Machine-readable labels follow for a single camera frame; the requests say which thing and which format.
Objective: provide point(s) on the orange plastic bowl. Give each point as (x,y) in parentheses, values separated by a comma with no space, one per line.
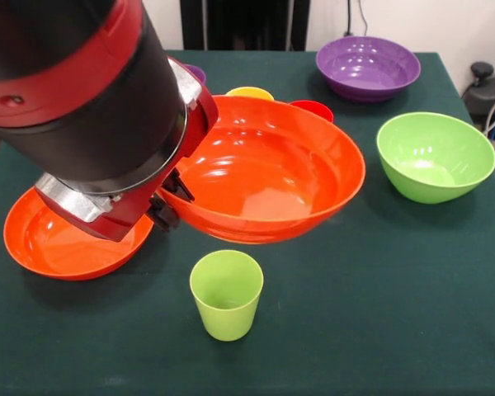
(272,177)
(57,247)

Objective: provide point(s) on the dark green tablecloth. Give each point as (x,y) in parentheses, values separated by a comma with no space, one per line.
(354,330)

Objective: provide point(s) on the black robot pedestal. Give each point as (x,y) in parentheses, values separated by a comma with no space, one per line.
(247,24)

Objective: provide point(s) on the green plastic bowl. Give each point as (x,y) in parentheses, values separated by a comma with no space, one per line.
(435,165)

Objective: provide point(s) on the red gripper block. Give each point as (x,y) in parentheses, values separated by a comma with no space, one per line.
(169,181)

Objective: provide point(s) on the purple plastic bowl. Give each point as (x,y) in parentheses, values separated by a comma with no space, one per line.
(367,70)

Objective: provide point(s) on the yellow plastic cup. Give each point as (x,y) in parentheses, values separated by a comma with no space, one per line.
(249,92)

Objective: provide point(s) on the red plastic cup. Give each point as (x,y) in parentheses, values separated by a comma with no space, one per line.
(317,109)

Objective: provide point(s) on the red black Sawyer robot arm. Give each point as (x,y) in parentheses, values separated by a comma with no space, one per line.
(66,123)

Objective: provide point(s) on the green plastic cup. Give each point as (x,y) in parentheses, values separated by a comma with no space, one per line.
(227,317)

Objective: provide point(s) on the purple plastic cup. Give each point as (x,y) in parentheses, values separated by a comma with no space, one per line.
(197,73)

